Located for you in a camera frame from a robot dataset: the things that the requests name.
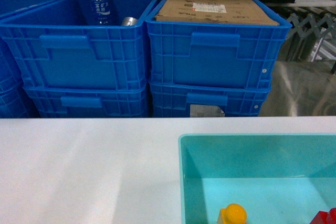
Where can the red toy block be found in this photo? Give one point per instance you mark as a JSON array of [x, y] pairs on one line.
[[323, 217]]

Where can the cardboard box with label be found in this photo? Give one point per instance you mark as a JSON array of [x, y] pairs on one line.
[[245, 12]]

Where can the yellow toy block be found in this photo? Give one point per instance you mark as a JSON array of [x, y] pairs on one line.
[[232, 214]]

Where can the lower right blue crate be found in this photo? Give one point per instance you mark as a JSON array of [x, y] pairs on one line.
[[175, 100]]

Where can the upper right blue crate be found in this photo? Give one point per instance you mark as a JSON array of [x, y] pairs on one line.
[[215, 55]]

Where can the silver metal can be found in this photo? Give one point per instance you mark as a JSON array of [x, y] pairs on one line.
[[129, 21]]

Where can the clear water bottle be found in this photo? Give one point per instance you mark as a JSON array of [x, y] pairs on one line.
[[101, 11]]

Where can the upper left blue crate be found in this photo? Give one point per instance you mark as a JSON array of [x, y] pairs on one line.
[[59, 45]]

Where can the lower left blue crate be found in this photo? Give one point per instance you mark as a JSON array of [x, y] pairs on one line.
[[89, 103]]

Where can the teal plastic tray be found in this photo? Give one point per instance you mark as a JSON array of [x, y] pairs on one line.
[[277, 178]]

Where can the far left blue crates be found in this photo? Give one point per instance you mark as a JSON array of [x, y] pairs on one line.
[[15, 103]]

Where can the expandable roller conveyor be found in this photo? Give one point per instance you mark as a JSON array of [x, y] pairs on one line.
[[310, 27]]

